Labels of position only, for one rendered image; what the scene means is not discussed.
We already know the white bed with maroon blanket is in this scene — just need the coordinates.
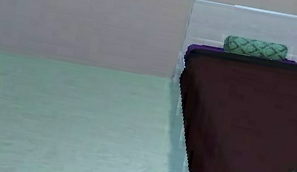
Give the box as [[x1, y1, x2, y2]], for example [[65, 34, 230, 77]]
[[155, 0, 297, 172]]

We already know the green patterned bolster pillow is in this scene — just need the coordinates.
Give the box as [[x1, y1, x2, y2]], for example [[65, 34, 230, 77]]
[[222, 34, 290, 63]]

